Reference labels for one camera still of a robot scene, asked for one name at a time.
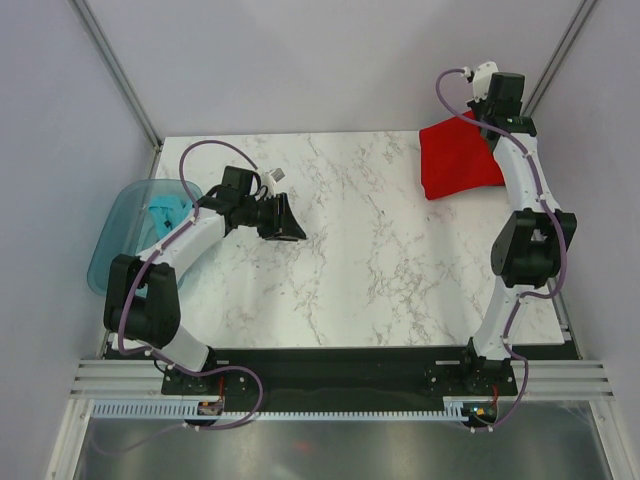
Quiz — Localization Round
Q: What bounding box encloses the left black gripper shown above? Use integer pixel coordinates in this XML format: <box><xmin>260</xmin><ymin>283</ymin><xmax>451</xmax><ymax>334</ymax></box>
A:
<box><xmin>239</xmin><ymin>194</ymin><xmax>306</xmax><ymax>243</ymax></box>

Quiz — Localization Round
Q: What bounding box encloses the bright red t shirt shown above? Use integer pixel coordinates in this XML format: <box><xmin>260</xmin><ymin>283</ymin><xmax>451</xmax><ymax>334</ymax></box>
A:
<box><xmin>419</xmin><ymin>117</ymin><xmax>505</xmax><ymax>200</ymax></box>

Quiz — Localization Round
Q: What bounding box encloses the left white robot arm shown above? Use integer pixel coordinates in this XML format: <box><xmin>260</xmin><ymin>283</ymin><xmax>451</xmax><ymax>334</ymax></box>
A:
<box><xmin>103</xmin><ymin>166</ymin><xmax>306</xmax><ymax>393</ymax></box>

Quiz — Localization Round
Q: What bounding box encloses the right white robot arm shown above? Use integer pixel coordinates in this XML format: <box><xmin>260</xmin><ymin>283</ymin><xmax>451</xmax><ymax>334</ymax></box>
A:
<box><xmin>457</xmin><ymin>62</ymin><xmax>577</xmax><ymax>394</ymax></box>

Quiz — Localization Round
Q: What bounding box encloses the teal t shirt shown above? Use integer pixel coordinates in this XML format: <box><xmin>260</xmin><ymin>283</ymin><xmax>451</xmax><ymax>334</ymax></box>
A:
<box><xmin>148</xmin><ymin>195</ymin><xmax>193</xmax><ymax>239</ymax></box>

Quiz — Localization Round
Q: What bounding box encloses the translucent blue plastic bin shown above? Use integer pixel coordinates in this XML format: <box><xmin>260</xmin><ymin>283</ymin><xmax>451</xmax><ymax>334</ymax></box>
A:
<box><xmin>87</xmin><ymin>179</ymin><xmax>202</xmax><ymax>296</ymax></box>

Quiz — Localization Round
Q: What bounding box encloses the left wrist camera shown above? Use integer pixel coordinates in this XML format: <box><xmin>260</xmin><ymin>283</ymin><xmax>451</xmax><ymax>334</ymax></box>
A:
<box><xmin>259</xmin><ymin>168</ymin><xmax>285</xmax><ymax>196</ymax></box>

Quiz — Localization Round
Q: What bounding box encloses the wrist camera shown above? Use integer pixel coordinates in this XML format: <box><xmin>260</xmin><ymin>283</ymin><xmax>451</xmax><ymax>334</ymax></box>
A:
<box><xmin>259</xmin><ymin>168</ymin><xmax>285</xmax><ymax>196</ymax></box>
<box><xmin>462</xmin><ymin>61</ymin><xmax>499</xmax><ymax>102</ymax></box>

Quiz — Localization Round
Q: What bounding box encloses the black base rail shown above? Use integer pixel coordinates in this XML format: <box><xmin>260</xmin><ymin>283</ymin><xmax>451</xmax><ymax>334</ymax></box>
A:
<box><xmin>102</xmin><ymin>342</ymin><xmax>581</xmax><ymax>414</ymax></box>

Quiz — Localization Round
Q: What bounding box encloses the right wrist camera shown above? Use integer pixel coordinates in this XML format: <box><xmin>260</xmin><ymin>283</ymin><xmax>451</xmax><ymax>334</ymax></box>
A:
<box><xmin>462</xmin><ymin>61</ymin><xmax>499</xmax><ymax>102</ymax></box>

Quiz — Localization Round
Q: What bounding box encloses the white slotted cable duct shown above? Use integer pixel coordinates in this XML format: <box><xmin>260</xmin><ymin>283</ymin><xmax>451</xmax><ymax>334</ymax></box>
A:
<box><xmin>91</xmin><ymin>399</ymin><xmax>497</xmax><ymax>422</ymax></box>

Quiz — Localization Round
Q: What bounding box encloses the left aluminium frame post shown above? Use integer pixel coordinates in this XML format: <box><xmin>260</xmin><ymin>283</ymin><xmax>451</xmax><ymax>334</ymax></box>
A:
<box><xmin>69</xmin><ymin>0</ymin><xmax>162</xmax><ymax>152</ymax></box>

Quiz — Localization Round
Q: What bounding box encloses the aluminium frame post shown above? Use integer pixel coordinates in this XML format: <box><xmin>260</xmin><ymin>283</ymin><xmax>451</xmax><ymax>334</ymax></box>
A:
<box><xmin>69</xmin><ymin>0</ymin><xmax>162</xmax><ymax>152</ymax></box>
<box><xmin>524</xmin><ymin>0</ymin><xmax>599</xmax><ymax>117</ymax></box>

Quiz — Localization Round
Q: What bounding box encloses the right aluminium frame post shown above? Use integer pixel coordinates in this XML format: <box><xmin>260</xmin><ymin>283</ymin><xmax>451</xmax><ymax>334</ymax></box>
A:
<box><xmin>524</xmin><ymin>0</ymin><xmax>599</xmax><ymax>117</ymax></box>

